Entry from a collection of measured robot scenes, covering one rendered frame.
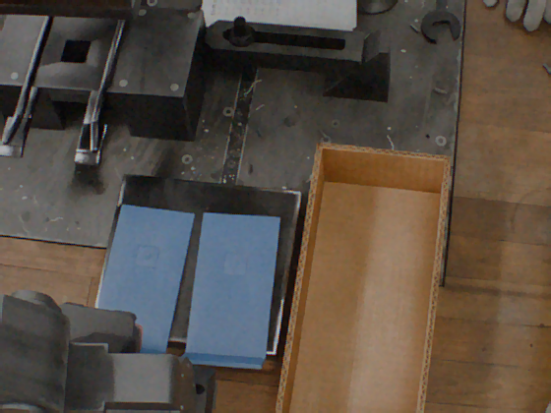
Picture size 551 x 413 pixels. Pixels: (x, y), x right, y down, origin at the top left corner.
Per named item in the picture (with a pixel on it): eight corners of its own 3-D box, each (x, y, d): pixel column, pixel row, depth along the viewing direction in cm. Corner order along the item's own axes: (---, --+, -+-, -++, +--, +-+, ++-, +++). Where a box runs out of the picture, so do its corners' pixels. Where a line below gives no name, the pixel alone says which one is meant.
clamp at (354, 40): (212, 88, 117) (200, 32, 108) (217, 60, 118) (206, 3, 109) (361, 102, 115) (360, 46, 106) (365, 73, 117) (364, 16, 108)
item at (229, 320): (183, 372, 102) (178, 362, 99) (204, 214, 109) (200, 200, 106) (263, 379, 101) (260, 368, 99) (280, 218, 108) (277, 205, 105)
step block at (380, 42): (322, 95, 116) (318, 45, 108) (326, 71, 117) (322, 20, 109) (387, 102, 115) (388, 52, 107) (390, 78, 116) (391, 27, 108)
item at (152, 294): (87, 359, 103) (80, 347, 100) (122, 206, 110) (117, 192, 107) (161, 372, 102) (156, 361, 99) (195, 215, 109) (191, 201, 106)
